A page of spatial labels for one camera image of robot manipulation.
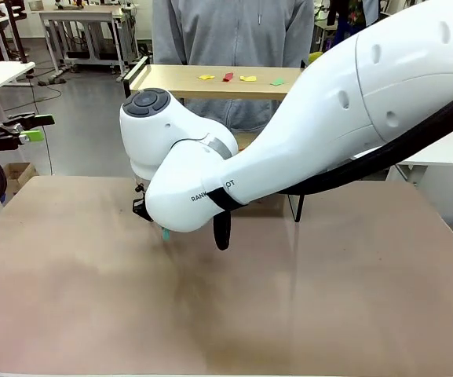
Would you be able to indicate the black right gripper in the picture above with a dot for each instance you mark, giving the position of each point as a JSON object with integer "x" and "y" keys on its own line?
{"x": 139, "y": 206}

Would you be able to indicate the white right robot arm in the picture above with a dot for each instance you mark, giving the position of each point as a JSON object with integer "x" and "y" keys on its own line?
{"x": 328, "y": 118}

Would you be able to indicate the wooden shelf board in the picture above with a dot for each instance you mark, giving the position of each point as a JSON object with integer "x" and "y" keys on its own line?
{"x": 245, "y": 139}
{"x": 179, "y": 84}

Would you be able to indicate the cardboard box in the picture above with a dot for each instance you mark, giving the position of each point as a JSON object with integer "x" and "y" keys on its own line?
{"x": 20, "y": 173}

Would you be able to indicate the black metal stand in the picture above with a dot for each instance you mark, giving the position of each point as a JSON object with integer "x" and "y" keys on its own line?
{"x": 17, "y": 35}

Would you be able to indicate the white workbench on wheels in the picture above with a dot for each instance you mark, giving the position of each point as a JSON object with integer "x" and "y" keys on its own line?
{"x": 85, "y": 15}

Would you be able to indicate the yellow paper scrap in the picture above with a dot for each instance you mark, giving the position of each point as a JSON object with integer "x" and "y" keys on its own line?
{"x": 206, "y": 77}
{"x": 248, "y": 78}

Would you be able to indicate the red folded paper scrap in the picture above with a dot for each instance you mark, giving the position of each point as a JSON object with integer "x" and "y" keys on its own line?
{"x": 228, "y": 77}

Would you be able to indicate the green paper scrap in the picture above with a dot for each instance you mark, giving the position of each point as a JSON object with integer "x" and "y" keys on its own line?
{"x": 277, "y": 82}

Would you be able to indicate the person in grey hoodie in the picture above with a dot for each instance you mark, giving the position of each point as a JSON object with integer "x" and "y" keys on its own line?
{"x": 230, "y": 31}

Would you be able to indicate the white side table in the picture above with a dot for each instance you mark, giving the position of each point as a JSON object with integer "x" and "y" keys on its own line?
{"x": 446, "y": 151}

